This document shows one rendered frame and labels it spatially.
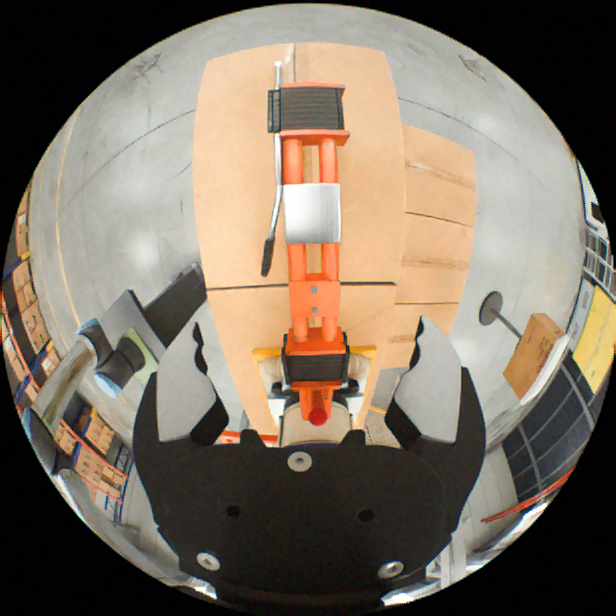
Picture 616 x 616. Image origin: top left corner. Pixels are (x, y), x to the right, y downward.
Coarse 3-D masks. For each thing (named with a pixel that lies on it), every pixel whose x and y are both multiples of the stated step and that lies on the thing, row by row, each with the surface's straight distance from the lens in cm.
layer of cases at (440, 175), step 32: (416, 128) 97; (416, 160) 92; (448, 160) 102; (416, 192) 89; (448, 192) 99; (416, 224) 89; (448, 224) 99; (416, 256) 92; (448, 256) 102; (416, 288) 97; (448, 288) 108; (416, 320) 106; (448, 320) 119
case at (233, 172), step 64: (256, 64) 53; (320, 64) 51; (384, 64) 56; (256, 128) 42; (384, 128) 44; (256, 192) 39; (384, 192) 41; (256, 256) 40; (320, 256) 39; (384, 256) 42
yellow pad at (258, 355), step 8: (256, 352) 49; (264, 352) 49; (272, 352) 49; (280, 352) 48; (256, 360) 51; (256, 368) 52; (264, 384) 56; (272, 384) 54; (280, 384) 54; (264, 392) 59; (272, 392) 54; (280, 392) 53; (288, 392) 57; (296, 392) 57; (272, 416) 69; (280, 416) 64; (272, 424) 74
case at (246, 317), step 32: (224, 288) 45; (256, 288) 43; (288, 288) 41; (352, 288) 42; (384, 288) 44; (224, 320) 48; (256, 320) 46; (288, 320) 45; (320, 320) 45; (352, 320) 46; (384, 320) 48; (224, 352) 54; (384, 352) 54; (256, 384) 60; (256, 416) 74
